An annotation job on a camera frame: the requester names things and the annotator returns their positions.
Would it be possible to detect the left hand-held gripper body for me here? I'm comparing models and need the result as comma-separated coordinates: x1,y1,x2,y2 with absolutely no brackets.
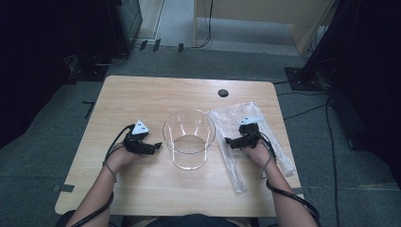
122,119,153,155

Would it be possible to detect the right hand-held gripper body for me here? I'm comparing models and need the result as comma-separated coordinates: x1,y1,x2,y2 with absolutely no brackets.
237,116,263,149

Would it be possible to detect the clear plastic bag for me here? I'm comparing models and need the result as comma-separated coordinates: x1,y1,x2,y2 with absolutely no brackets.
204,101,297,195

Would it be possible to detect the clear round plastic container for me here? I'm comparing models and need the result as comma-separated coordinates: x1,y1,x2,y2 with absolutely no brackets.
162,109,217,171

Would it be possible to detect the person's left hand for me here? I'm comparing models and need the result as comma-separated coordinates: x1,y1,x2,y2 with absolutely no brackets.
106,143,143,174

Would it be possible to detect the person's right hand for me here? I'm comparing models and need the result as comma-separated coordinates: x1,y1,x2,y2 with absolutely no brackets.
244,140,275,169

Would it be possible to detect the black floor tape strip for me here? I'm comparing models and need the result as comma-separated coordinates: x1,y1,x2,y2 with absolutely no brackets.
81,100,96,120

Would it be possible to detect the black stand base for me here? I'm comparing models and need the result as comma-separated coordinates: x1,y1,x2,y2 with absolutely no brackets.
66,55,110,85
284,65,327,93

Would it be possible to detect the person's dark clothing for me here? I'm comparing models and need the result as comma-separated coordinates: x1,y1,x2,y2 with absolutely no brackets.
148,213,240,227

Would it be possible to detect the grey floor tape strip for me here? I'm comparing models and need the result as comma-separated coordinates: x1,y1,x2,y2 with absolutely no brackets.
52,183,76,194

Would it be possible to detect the black cabinet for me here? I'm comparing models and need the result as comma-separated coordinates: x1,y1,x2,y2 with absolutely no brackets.
105,0,144,59

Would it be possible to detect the light wooden furniture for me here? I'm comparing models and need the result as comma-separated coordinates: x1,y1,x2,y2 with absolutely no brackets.
193,0,336,55

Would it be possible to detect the dark curtain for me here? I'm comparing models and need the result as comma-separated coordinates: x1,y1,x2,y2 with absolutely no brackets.
301,0,401,190
0,0,77,149

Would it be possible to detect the grey wrist strap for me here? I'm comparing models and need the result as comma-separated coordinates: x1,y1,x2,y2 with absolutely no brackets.
259,153,274,181
102,160,118,183

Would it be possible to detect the black floor cable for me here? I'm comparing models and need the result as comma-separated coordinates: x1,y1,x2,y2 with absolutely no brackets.
283,103,329,121
324,97,340,227

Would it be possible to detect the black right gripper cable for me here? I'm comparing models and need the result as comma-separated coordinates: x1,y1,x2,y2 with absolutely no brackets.
250,127,322,227

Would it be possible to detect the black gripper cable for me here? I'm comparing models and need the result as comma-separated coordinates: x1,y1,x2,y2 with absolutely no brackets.
70,123,136,227
250,127,322,227

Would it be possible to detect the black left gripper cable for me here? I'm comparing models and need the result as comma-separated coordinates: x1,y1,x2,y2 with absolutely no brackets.
70,123,136,227

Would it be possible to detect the black hanging cable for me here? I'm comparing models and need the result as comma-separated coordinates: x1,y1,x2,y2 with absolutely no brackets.
188,0,214,50

